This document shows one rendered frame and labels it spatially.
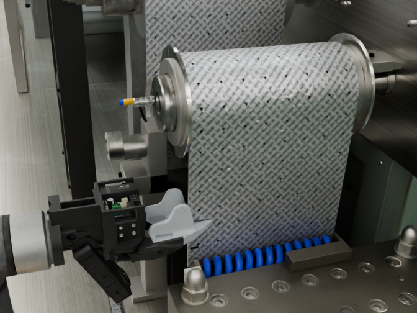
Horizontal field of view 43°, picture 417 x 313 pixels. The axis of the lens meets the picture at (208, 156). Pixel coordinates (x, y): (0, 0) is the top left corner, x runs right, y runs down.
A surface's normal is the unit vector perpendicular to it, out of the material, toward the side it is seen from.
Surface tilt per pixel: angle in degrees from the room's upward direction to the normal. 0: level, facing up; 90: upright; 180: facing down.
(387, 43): 90
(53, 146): 0
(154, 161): 90
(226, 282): 0
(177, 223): 90
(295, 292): 0
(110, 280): 90
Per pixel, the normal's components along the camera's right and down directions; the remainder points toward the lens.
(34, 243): 0.29, 0.00
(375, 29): -0.95, 0.13
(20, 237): 0.25, -0.30
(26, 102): 0.03, -0.87
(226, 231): 0.32, 0.48
